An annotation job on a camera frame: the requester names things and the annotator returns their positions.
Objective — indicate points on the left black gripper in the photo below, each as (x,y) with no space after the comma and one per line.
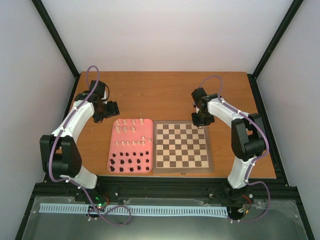
(114,111)

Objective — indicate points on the wooden chessboard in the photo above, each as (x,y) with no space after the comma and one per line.
(181,147)

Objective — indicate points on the black frame post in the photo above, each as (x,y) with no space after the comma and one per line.
(44,15)
(281,29)

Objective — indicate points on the left black frame post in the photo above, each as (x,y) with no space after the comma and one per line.
(44,15)

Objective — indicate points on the left circuit board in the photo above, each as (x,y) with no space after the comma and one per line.
(103,201)

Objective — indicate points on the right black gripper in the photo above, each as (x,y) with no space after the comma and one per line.
(197,123)

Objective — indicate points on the light blue cable duct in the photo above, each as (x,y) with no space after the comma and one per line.
(136,210)

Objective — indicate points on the black aluminium frame rail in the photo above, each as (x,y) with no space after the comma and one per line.
(209,190)

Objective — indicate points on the pink plastic tray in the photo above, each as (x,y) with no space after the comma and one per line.
(131,164)

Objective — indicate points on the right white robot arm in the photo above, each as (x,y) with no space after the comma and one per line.
(248,138)

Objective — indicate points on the right black frame post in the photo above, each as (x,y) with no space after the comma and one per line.
(281,29)

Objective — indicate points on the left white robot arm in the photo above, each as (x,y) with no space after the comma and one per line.
(60,157)

